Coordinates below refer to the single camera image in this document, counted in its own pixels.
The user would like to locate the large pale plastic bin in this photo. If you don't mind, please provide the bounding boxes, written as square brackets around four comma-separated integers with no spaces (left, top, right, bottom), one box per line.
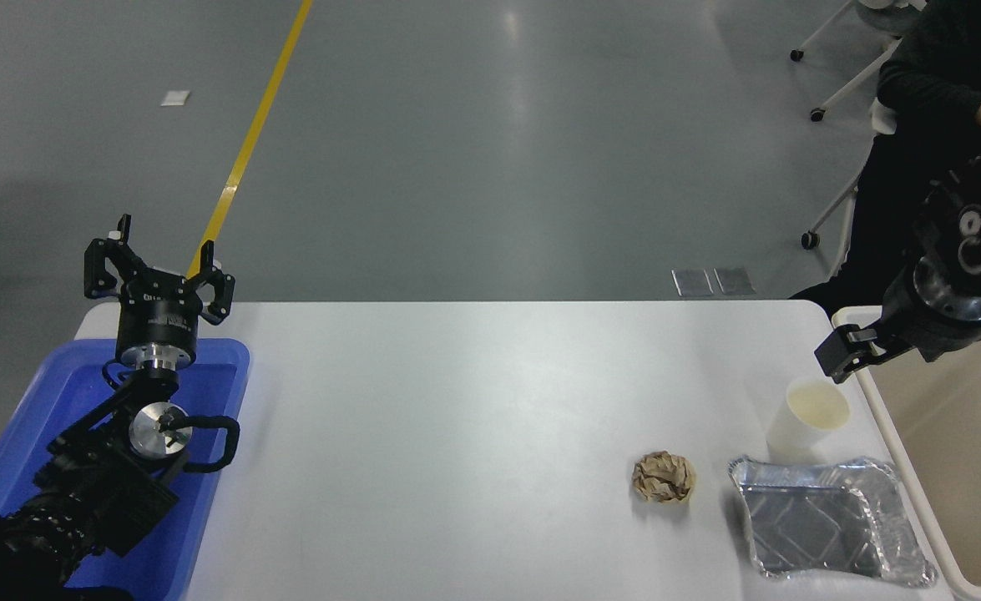
[830,305,981,601]

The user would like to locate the white paper cup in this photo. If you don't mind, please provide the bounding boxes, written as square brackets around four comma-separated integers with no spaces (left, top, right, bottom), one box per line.
[766,375,852,465]

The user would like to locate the silver foil tray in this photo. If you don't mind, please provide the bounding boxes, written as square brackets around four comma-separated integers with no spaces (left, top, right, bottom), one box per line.
[728,455,938,587]

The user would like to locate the blue plastic tray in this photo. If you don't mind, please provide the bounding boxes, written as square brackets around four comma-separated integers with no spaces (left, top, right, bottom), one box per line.
[0,337,250,601]

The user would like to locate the crumpled tan paper ball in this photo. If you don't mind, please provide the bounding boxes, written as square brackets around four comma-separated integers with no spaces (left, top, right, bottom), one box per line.
[631,451,696,504]

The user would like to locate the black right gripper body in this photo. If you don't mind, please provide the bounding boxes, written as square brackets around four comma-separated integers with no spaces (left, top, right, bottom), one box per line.
[877,269,981,365]

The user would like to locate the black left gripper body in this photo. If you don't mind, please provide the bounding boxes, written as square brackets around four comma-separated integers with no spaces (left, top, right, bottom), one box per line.
[115,275,205,356]

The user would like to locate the white office chair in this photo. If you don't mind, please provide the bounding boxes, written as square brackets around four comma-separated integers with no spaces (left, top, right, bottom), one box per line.
[789,0,929,251]

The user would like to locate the person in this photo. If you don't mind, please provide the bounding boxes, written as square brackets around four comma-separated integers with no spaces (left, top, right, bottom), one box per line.
[791,0,981,314]

